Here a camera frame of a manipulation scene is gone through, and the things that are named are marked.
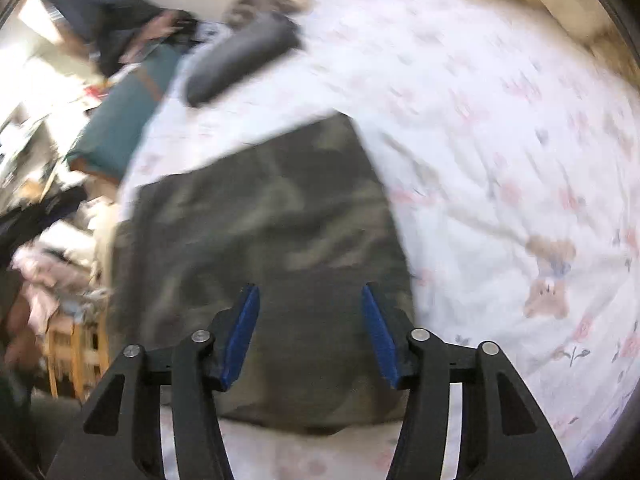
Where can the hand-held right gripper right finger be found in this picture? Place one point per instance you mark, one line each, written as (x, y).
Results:
(377, 335)

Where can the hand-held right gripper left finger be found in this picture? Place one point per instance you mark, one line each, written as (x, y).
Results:
(242, 335)

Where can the camouflage pants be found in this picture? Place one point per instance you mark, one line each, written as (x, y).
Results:
(275, 210)

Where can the wooden chair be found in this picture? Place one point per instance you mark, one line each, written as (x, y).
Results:
(75, 355)

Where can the pile of pale clothes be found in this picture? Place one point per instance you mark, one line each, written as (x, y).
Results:
(55, 260)

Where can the white floral bed sheet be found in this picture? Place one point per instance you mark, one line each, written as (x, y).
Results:
(475, 110)

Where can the dark grey cloth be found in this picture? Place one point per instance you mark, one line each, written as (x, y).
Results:
(240, 57)

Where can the dark jacket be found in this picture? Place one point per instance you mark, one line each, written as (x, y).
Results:
(105, 15)

